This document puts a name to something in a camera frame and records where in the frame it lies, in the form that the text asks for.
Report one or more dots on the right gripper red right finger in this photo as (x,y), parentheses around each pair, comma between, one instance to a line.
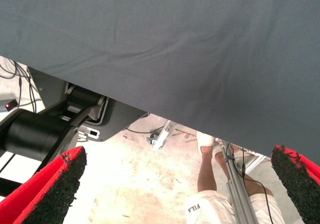
(300,184)

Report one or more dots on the aluminium bar with caster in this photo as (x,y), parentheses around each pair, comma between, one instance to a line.
(161,136)

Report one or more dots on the dark grey table cloth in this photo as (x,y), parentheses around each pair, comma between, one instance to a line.
(160,33)

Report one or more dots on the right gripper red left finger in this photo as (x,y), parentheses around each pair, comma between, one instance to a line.
(45,196)

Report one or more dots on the aluminium frame beam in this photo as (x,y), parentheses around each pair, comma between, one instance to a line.
(255,162)

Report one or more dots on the aluminium profile stand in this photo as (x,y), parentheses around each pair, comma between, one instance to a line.
(237,191)

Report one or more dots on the small black box red light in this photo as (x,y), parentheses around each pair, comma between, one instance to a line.
(12,104)

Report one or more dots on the black robot torso joint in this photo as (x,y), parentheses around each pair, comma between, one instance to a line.
(32,133)

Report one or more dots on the person in white shorts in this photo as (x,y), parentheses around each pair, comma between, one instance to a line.
(207,171)

